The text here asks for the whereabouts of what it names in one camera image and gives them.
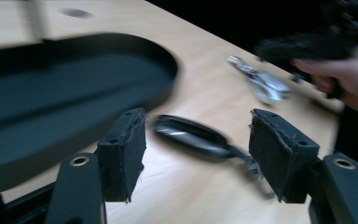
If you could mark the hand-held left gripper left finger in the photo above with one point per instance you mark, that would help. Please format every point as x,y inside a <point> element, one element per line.
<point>122,155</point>

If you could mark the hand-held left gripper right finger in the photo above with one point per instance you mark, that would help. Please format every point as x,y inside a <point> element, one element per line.
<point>276,155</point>

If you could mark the black key rack with tray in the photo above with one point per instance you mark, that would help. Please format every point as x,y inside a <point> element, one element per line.
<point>59,93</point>

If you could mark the black car key fob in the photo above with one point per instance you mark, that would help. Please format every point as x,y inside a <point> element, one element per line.
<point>192,137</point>

